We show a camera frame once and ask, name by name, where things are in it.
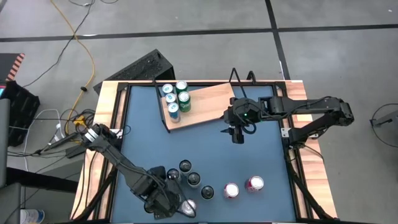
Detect white Celsius energy drink can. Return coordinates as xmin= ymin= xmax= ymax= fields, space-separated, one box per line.
xmin=167 ymin=167 xmax=182 ymax=183
xmin=178 ymin=159 xmax=193 ymax=175

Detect white blue container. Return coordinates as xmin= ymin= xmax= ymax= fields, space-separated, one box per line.
xmin=20 ymin=208 xmax=46 ymax=224

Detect red Coca-Cola can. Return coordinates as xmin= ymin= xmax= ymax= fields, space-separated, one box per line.
xmin=182 ymin=198 xmax=198 ymax=216
xmin=244 ymin=175 xmax=265 ymax=194
xmin=222 ymin=182 xmax=240 ymax=200

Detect yellow extension cable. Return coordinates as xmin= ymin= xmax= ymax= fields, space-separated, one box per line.
xmin=49 ymin=0 xmax=96 ymax=135

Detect white Celsius Arctic Vibe can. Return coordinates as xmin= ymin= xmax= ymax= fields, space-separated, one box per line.
xmin=200 ymin=185 xmax=215 ymax=201

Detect black floor beam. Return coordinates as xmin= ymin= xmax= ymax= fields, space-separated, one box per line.
xmin=6 ymin=167 xmax=79 ymax=194

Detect white cable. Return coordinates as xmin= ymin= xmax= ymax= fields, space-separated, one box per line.
xmin=23 ymin=108 xmax=65 ymax=147

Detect blue table mat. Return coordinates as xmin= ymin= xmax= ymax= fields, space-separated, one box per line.
xmin=111 ymin=84 xmax=297 ymax=223

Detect black aluminium table frame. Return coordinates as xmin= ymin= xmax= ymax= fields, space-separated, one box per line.
xmin=70 ymin=79 xmax=338 ymax=224

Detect black power strip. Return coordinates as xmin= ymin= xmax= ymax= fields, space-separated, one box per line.
xmin=64 ymin=144 xmax=87 ymax=159

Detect black storage case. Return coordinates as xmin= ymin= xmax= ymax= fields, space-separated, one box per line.
xmin=0 ymin=80 xmax=40 ymax=147

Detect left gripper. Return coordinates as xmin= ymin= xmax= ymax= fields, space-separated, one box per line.
xmin=142 ymin=166 xmax=185 ymax=218

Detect white Celsius Tropical Vibe can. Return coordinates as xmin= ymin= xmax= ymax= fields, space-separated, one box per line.
xmin=187 ymin=171 xmax=202 ymax=189

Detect black perforated computer case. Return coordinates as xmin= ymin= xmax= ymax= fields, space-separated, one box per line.
xmin=93 ymin=49 xmax=176 ymax=94

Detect wooden shelf black metal frame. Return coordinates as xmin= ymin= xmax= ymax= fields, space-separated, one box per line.
xmin=152 ymin=67 xmax=249 ymax=134

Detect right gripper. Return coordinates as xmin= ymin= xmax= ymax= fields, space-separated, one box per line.
xmin=220 ymin=98 xmax=267 ymax=145

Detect black floor cable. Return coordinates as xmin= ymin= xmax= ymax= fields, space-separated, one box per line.
xmin=22 ymin=0 xmax=96 ymax=88
xmin=68 ymin=0 xmax=121 ymax=7

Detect green Sprite soda can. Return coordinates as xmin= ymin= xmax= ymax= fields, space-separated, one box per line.
xmin=177 ymin=91 xmax=192 ymax=113
xmin=175 ymin=80 xmax=189 ymax=94

